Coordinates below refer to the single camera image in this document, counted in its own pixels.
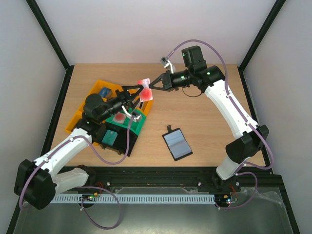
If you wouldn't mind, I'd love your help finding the yellow bin near left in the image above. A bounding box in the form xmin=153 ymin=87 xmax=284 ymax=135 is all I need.
xmin=65 ymin=101 xmax=101 ymax=146

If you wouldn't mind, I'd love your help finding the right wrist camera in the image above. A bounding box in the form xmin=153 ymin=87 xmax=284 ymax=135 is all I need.
xmin=160 ymin=56 xmax=176 ymax=74

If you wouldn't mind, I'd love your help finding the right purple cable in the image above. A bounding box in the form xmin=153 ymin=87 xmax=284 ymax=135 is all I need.
xmin=167 ymin=39 xmax=275 ymax=210

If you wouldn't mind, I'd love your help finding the red circle card stack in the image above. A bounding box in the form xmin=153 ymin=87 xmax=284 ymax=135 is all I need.
xmin=113 ymin=112 xmax=127 ymax=124

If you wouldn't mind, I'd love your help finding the black leather card holder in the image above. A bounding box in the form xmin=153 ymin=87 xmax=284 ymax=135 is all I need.
xmin=162 ymin=125 xmax=193 ymax=161

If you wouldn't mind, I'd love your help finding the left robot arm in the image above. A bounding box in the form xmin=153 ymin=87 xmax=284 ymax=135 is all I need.
xmin=14 ymin=85 xmax=144 ymax=210

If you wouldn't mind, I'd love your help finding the white slotted cable duct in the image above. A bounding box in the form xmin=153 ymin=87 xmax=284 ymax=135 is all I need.
xmin=51 ymin=194 xmax=215 ymax=204

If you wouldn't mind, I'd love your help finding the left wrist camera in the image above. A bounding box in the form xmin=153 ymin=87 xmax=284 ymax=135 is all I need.
xmin=122 ymin=106 xmax=142 ymax=122

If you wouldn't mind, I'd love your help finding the black frame post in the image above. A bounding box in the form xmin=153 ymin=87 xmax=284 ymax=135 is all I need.
xmin=238 ymin=0 xmax=287 ymax=71
xmin=25 ymin=0 xmax=72 ymax=71

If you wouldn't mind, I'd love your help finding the green bin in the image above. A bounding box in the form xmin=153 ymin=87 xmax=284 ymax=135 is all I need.
xmin=105 ymin=107 xmax=147 ymax=136

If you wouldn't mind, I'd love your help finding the teal card stack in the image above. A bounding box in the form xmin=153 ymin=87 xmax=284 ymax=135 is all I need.
xmin=101 ymin=130 xmax=118 ymax=146

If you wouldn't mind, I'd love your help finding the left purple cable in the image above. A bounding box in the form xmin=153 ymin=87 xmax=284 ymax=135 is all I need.
xmin=19 ymin=114 xmax=136 ymax=229

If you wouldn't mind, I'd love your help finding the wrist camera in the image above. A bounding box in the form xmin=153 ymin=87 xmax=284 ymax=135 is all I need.
xmin=160 ymin=56 xmax=176 ymax=74
xmin=122 ymin=106 xmax=142 ymax=122

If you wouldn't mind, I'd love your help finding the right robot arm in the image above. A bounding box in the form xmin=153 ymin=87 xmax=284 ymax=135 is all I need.
xmin=149 ymin=46 xmax=269 ymax=191

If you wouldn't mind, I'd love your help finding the blue VIP card stack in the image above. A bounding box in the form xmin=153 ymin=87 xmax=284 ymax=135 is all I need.
xmin=98 ymin=87 xmax=112 ymax=99

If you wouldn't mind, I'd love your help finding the black bin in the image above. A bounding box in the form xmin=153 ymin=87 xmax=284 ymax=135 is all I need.
xmin=97 ymin=122 xmax=138 ymax=156

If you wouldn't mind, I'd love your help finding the left black frame post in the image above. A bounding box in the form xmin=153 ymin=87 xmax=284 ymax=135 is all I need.
xmin=25 ymin=0 xmax=72 ymax=71

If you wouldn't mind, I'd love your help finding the right black frame post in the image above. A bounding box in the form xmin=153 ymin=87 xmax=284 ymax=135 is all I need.
xmin=238 ymin=0 xmax=287 ymax=71

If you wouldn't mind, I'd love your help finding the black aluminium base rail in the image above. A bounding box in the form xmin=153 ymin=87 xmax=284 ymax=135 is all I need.
xmin=78 ymin=165 xmax=284 ymax=194

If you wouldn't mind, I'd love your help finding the purple cable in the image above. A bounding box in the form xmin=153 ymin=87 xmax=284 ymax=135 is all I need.
xmin=167 ymin=39 xmax=275 ymax=210
xmin=19 ymin=114 xmax=136 ymax=229

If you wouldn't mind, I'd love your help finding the yellow bin far right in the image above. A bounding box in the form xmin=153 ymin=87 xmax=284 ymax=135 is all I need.
xmin=128 ymin=100 xmax=154 ymax=116

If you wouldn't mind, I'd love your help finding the yellow bin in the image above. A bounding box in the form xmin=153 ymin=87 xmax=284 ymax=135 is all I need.
xmin=128 ymin=100 xmax=154 ymax=116
xmin=65 ymin=101 xmax=101 ymax=146
xmin=89 ymin=80 xmax=122 ymax=100

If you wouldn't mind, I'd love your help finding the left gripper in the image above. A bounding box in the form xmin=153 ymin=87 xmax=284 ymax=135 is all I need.
xmin=98 ymin=85 xmax=144 ymax=122

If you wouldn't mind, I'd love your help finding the yellow bin far left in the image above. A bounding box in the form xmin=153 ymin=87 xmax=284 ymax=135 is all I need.
xmin=89 ymin=80 xmax=122 ymax=100

